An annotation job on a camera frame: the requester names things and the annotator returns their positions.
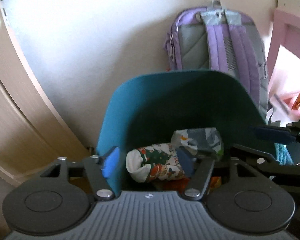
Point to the teal white zigzag rug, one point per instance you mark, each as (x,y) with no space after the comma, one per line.
(282,155)

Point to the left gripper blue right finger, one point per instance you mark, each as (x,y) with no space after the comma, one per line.
(187,161)

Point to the white colourful snack wrapper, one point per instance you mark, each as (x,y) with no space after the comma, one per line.
(158,161)

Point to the wooden door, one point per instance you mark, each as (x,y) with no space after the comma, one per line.
(32,133)

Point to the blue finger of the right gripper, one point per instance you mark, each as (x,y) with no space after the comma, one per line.
(280,135)

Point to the grey white crumpled wrapper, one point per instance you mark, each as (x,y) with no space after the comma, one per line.
(199,140)

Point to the pink wooden chair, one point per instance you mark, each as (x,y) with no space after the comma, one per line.
(284,66)

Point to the teal deer trash bin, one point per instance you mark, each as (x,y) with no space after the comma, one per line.
(148,109)

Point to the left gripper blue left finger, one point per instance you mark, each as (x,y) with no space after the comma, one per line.
(108,162)

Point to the purple grey backpack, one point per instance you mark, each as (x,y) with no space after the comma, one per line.
(215,38)

